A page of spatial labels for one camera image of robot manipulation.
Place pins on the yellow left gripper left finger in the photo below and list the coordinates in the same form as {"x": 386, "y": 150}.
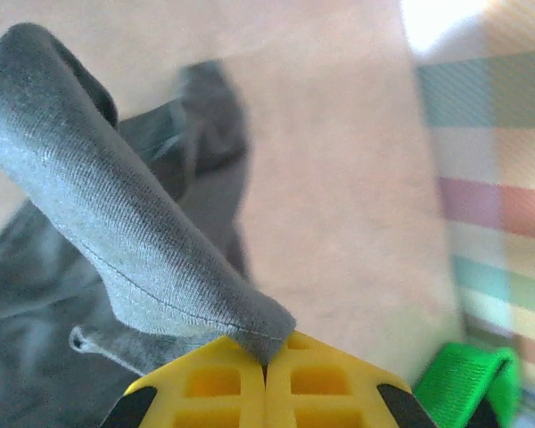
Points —
{"x": 214, "y": 401}

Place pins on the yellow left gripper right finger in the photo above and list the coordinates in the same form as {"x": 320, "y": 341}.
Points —
{"x": 321, "y": 401}

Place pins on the grey t-shirt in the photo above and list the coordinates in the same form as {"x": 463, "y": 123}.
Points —
{"x": 93, "y": 178}

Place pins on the green plastic basket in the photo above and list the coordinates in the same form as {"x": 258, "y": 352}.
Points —
{"x": 459, "y": 383}

